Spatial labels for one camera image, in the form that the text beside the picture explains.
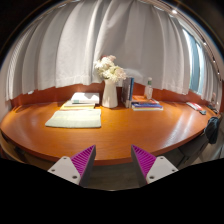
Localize white curtain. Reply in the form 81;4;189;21
4;0;222;100

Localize yellow book under stack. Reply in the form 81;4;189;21
60;101;95;110

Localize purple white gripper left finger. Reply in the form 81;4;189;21
49;145;96;187

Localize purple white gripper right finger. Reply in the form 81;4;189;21
131;145;178;187

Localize blue flat book stack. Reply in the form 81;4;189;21
132;103;163;111

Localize upright dark books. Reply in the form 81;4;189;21
121;77;134;108

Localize white flower bouquet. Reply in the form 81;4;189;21
94;55;127;83

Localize white book on stack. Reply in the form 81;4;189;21
71;92;100;104

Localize light green folded towel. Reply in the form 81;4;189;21
45;109;101;128

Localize red book at right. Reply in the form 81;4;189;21
186;102;203;111

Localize white ceramic vase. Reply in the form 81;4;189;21
102;79;118;108

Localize orange flat book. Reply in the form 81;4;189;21
132;95;159;104

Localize dark chair with jacket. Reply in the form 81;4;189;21
178;116;222;166

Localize clear plastic bottle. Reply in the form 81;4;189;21
145;77;153;99

